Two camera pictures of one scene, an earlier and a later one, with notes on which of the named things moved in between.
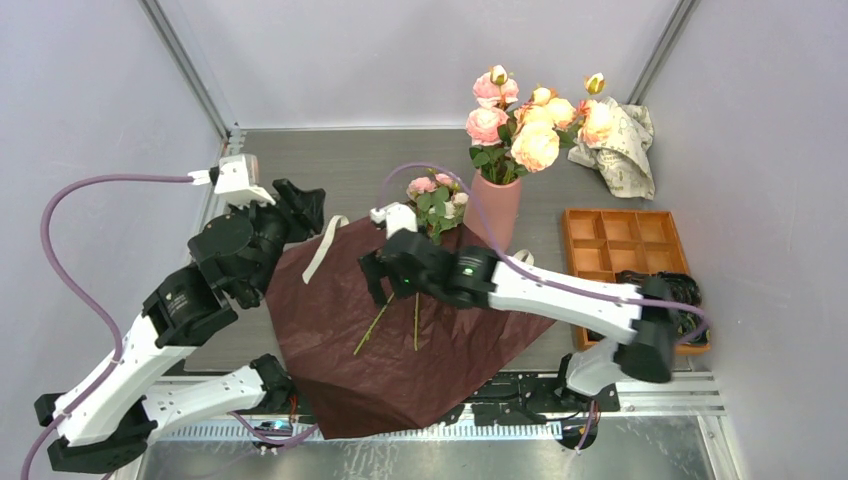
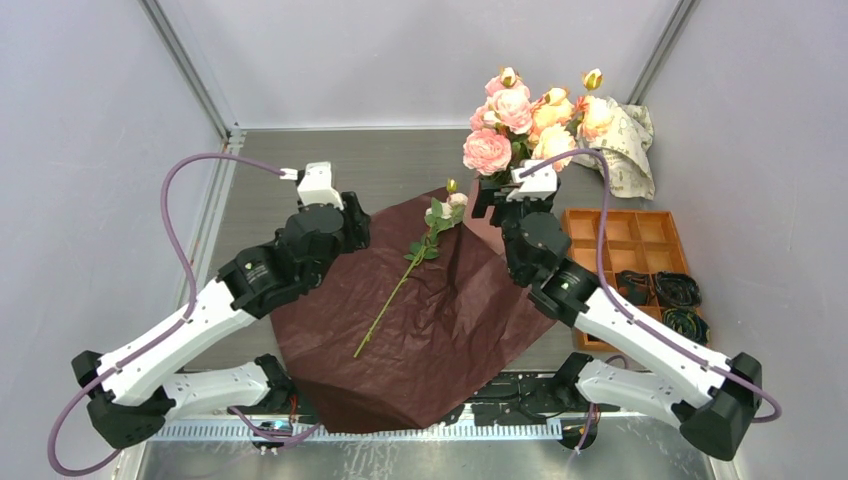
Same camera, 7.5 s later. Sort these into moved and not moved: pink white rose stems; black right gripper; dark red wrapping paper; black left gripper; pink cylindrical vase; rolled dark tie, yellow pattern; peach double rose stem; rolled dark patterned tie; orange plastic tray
Moved: black left gripper; peach double rose stem; pink white rose stems; black right gripper
Not moved: orange plastic tray; rolled dark patterned tie; dark red wrapping paper; pink cylindrical vase; rolled dark tie, yellow pattern
